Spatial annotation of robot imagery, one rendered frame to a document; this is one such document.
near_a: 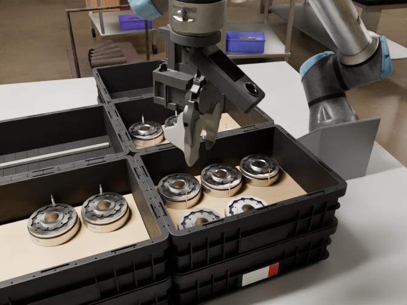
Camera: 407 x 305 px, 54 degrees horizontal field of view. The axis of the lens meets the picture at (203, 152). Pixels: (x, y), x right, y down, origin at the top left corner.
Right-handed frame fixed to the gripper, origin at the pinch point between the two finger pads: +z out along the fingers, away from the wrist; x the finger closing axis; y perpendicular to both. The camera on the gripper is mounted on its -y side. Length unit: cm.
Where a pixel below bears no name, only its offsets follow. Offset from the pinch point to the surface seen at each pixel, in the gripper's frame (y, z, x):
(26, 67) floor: 309, 123, -190
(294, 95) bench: 16, 40, -111
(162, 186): 17.8, 23.9, -12.6
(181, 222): 6.7, 23.1, -4.3
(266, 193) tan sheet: -3.9, 25.8, -25.9
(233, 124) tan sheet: 19, 27, -53
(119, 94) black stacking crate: 65, 29, -53
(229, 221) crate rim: -4.7, 15.8, -3.1
